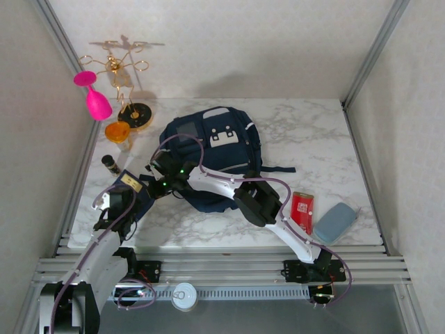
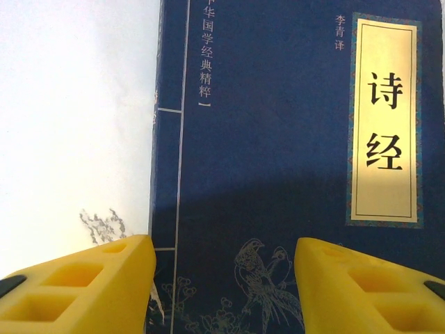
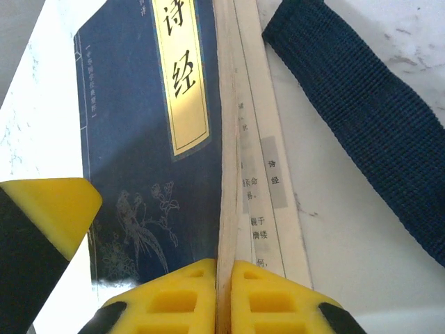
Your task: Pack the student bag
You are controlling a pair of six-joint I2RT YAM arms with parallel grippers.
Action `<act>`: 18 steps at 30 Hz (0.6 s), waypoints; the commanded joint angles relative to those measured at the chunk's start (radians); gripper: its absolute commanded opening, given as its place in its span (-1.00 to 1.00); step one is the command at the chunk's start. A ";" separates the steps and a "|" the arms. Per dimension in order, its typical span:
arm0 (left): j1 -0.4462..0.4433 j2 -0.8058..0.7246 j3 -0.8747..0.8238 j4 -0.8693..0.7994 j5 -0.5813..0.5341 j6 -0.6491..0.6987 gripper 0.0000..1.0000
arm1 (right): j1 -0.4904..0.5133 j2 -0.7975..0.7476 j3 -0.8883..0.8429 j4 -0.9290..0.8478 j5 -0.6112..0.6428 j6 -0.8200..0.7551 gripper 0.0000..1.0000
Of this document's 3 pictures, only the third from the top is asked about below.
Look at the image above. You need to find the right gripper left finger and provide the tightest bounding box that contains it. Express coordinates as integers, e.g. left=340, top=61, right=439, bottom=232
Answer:
left=78, top=257, right=218, bottom=334

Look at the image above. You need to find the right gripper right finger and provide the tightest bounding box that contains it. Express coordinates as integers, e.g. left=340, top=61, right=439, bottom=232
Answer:
left=231, top=260, right=368, bottom=334

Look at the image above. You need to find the navy blue Chinese poetry book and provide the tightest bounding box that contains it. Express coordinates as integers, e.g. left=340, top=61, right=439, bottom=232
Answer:
left=74, top=0, right=316, bottom=292

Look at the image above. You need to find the navy blue backpack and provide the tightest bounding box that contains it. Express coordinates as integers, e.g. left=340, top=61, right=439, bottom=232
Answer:
left=261, top=0, right=445, bottom=269

